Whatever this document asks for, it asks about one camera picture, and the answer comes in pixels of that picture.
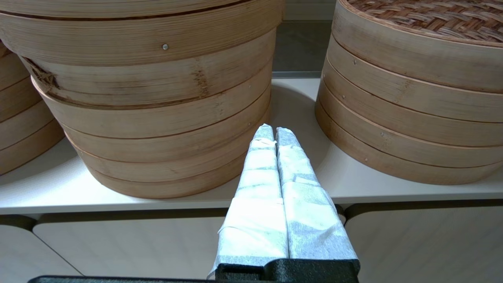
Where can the woven bamboo steamer lid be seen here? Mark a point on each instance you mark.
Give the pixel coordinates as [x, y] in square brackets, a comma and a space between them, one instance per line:
[412, 51]

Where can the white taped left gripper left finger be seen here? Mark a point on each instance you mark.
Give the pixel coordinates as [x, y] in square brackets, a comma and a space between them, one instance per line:
[255, 212]

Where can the tall wide bamboo steamer stack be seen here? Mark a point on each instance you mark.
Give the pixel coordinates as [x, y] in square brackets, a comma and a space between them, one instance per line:
[137, 118]

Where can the stainless steel vent panel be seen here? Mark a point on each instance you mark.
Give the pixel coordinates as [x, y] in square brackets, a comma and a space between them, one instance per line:
[300, 47]

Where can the small bamboo steamer stack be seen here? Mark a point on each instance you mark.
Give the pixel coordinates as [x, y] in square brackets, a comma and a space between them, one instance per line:
[412, 129]

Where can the beige cabinet door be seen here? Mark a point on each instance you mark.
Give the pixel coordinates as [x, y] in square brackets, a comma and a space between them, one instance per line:
[137, 247]
[23, 259]
[432, 243]

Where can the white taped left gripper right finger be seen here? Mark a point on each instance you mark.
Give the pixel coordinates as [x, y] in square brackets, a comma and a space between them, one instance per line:
[310, 220]

